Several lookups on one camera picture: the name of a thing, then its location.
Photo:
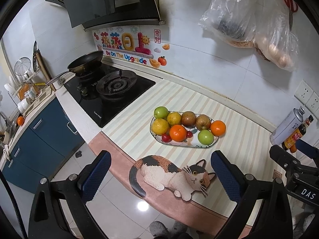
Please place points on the dish drying rack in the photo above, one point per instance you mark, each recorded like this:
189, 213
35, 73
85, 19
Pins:
28, 78

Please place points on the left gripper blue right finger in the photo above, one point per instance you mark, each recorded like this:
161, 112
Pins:
228, 174

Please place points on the grey slippers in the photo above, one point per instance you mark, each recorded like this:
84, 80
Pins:
160, 231

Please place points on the orange tangerine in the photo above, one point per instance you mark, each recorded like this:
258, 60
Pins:
218, 128
178, 133

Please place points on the green apple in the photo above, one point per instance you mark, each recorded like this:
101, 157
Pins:
205, 137
161, 112

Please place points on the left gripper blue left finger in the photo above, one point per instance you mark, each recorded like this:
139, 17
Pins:
93, 174

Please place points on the oval floral ceramic plate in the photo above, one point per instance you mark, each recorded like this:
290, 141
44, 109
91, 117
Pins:
188, 142

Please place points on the brown red apple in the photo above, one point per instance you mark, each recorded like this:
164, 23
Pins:
203, 122
188, 119

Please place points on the white spray can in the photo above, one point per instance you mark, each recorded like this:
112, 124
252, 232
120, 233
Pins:
292, 121

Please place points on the black gas stove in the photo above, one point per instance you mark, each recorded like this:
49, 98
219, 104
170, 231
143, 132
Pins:
106, 91

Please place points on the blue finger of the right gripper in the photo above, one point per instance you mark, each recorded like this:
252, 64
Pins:
307, 149

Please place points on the black frying pan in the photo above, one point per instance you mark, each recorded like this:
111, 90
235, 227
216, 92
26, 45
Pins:
83, 65

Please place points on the yellow lemon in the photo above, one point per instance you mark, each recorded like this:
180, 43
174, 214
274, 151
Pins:
174, 118
160, 126

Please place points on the blue kitchen cabinet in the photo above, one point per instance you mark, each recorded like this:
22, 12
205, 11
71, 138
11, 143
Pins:
44, 147

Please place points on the black range hood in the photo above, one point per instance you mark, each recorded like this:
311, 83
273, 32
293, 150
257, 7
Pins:
92, 14

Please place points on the red handled scissors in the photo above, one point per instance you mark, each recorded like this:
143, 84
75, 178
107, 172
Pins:
293, 8

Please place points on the white wall sockets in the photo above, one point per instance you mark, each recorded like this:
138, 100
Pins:
308, 97

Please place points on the striped cat table mat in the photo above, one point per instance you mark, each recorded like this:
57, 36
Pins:
128, 138

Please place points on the small orange by bottles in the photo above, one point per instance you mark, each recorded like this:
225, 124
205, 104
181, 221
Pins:
293, 149

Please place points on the red cherry tomato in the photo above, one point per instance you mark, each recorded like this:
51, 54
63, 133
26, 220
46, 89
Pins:
189, 134
166, 138

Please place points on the orange on far counter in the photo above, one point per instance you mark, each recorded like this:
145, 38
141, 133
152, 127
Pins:
20, 121

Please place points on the colourful wall sticker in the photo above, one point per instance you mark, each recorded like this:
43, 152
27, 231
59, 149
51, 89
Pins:
140, 44

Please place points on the plastic bag with eggs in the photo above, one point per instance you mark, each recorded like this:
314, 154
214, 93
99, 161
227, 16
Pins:
274, 37

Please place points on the dark sauce bottle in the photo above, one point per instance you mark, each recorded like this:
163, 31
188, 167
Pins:
297, 134

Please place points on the plastic bag with dark contents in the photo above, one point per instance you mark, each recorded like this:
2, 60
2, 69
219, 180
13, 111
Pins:
232, 21

